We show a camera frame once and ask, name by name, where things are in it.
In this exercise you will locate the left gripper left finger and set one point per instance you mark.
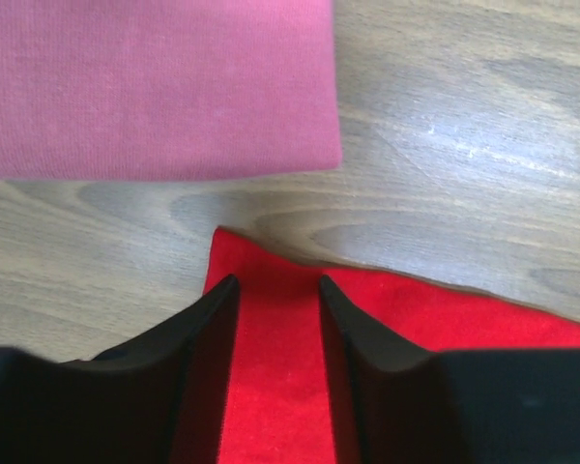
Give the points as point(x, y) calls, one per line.
point(157, 398)

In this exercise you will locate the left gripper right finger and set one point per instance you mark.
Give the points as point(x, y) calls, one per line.
point(392, 401)

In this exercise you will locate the bright red t-shirt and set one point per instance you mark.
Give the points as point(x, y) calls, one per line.
point(277, 408)

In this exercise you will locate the folded pink t-shirt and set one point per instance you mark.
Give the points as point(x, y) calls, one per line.
point(166, 90)

